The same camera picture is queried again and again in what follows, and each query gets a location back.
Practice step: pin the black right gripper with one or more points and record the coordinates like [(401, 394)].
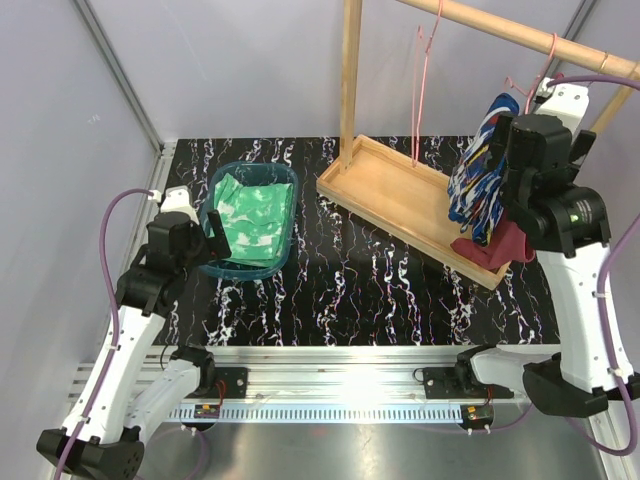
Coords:
[(502, 137)]

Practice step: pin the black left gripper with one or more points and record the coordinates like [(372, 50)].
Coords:
[(216, 247)]

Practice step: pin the green tie-dye trousers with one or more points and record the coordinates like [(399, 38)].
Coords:
[(254, 219)]

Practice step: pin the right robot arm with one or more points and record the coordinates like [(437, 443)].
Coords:
[(591, 368)]

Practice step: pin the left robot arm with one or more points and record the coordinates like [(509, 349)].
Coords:
[(105, 434)]

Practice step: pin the blue patterned trousers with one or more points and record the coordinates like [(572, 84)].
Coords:
[(473, 188)]

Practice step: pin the teal plastic basket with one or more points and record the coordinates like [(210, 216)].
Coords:
[(250, 174)]

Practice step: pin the maroon tank top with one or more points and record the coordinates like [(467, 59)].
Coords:
[(508, 244)]

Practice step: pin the wooden clothes rack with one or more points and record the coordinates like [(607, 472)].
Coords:
[(409, 201)]

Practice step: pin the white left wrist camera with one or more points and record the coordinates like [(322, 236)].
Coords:
[(176, 199)]

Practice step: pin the aluminium mounting rail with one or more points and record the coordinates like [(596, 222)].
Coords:
[(406, 384)]

